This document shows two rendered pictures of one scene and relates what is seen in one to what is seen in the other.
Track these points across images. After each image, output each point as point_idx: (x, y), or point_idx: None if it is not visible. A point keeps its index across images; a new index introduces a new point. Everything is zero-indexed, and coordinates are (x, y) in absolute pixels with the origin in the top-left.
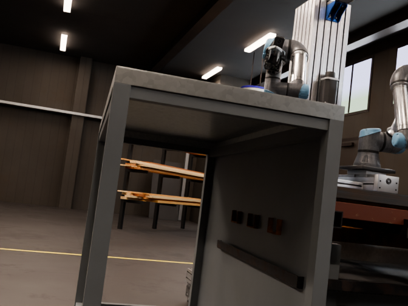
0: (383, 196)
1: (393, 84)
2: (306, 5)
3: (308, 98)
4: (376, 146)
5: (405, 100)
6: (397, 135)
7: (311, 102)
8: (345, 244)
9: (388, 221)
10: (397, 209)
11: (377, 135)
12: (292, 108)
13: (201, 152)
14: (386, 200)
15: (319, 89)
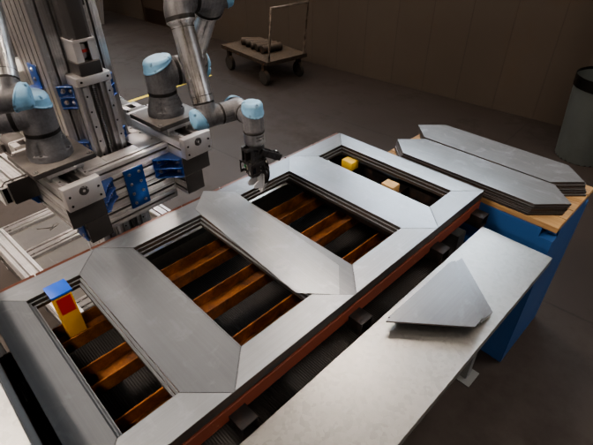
0: (197, 425)
1: (169, 22)
2: None
3: (40, 33)
4: (170, 86)
5: (194, 52)
6: (196, 118)
7: None
8: (167, 258)
9: (211, 434)
10: (219, 417)
11: (168, 70)
12: None
13: None
14: (202, 424)
15: (53, 8)
